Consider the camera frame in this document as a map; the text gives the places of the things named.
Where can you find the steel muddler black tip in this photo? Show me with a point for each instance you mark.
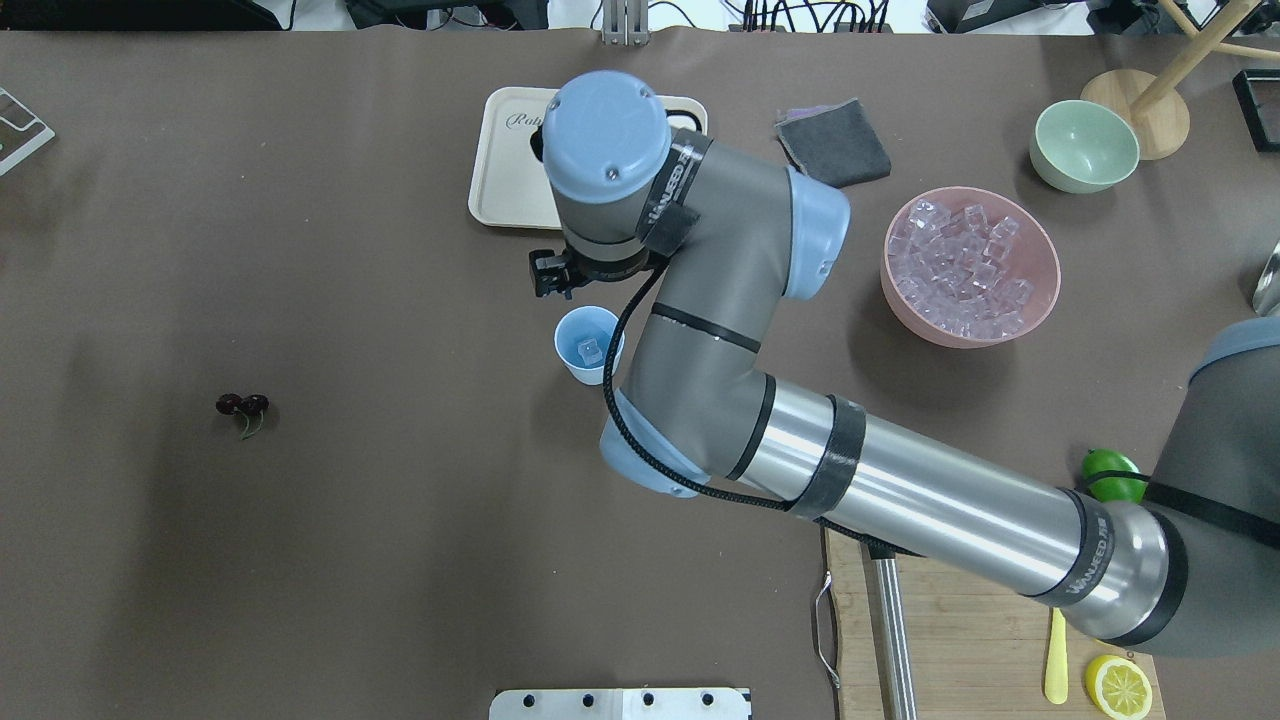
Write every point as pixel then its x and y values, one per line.
pixel 888 620

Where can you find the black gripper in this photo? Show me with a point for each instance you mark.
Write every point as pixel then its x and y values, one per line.
pixel 573 288

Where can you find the pink bowl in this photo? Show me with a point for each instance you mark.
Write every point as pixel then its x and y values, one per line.
pixel 1041 264

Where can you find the yellow plastic knife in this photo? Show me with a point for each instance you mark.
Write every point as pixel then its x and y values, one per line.
pixel 1056 674

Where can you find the clear ice cube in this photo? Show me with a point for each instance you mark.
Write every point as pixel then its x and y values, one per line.
pixel 590 352

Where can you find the wooden stand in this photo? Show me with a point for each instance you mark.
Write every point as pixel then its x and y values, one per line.
pixel 1150 103

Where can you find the pile of clear ice cubes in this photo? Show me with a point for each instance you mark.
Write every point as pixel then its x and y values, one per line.
pixel 960 269

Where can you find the wooden cutting board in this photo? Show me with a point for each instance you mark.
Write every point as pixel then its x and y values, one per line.
pixel 976 650

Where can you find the grey folded cloth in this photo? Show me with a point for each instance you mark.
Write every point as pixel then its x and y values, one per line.
pixel 834 144

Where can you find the cream rabbit tray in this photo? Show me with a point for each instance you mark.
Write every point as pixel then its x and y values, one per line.
pixel 530 156

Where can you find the dark red cherries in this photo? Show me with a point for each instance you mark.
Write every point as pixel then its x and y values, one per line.
pixel 251 410

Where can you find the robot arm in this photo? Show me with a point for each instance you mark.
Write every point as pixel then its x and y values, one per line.
pixel 1189 571

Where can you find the green ceramic bowl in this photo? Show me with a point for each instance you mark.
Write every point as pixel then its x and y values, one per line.
pixel 1079 146

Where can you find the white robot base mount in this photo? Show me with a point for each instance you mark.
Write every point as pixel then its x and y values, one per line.
pixel 624 703

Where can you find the light blue plastic cup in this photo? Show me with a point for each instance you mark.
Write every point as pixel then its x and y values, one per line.
pixel 579 323

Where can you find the aluminium frame post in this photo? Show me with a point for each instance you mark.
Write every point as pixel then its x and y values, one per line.
pixel 625 23

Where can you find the white wire cup rack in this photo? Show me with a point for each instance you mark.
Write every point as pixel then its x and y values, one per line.
pixel 22 132

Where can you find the green lime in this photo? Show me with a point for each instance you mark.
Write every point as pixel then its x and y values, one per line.
pixel 1112 477

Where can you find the lemon slice lower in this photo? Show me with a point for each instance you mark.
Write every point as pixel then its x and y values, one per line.
pixel 1119 688

